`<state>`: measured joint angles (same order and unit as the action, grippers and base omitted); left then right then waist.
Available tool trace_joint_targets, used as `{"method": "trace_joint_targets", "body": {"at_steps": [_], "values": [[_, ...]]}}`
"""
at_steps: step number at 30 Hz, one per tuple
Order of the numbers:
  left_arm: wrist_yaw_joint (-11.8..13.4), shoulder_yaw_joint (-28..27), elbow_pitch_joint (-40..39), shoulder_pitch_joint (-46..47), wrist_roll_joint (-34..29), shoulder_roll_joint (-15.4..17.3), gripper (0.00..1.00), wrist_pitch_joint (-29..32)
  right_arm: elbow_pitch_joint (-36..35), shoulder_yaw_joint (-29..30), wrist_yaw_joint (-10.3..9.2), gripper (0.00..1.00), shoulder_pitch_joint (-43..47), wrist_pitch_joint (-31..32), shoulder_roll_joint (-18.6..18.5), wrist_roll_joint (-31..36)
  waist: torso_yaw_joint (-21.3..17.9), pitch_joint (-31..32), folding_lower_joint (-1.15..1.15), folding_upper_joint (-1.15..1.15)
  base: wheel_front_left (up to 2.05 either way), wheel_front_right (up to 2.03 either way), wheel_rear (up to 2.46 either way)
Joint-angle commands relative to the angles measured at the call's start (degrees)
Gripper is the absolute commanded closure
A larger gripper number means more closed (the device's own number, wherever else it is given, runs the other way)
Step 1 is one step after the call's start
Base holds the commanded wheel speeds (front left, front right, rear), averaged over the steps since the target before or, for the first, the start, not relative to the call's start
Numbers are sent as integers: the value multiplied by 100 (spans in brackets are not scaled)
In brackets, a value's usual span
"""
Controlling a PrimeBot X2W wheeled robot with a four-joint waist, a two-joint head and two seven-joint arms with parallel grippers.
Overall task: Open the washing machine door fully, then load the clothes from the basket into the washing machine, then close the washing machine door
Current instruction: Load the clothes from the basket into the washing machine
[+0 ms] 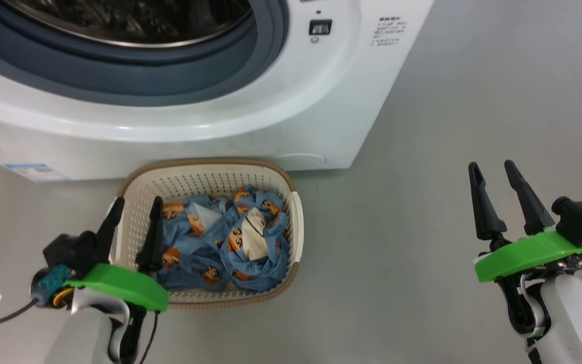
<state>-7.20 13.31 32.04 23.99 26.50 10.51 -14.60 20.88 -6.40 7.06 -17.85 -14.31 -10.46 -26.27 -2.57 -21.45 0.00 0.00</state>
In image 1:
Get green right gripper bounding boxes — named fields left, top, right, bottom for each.
left=467, top=160, right=582, bottom=283

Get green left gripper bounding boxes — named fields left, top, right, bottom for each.
left=63, top=196, right=170, bottom=312

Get blue cartoon print clothes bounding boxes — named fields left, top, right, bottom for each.
left=156, top=186, right=293, bottom=293

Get cream perforated laundry basket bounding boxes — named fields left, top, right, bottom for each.
left=112, top=158, right=305, bottom=310

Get grey rubber door gasket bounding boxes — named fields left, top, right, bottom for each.
left=0, top=0, right=290, bottom=107

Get white washing machine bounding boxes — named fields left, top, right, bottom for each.
left=0, top=0, right=435, bottom=182

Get blue energy label sticker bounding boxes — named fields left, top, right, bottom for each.
left=4, top=163, right=70, bottom=182

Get round drain filter cover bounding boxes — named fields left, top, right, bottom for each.
left=273, top=153, right=328, bottom=170

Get thin black left gripper cable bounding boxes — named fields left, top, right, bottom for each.
left=138, top=310, right=160, bottom=364

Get black left camera cable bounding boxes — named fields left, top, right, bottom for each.
left=0, top=298, right=40, bottom=327

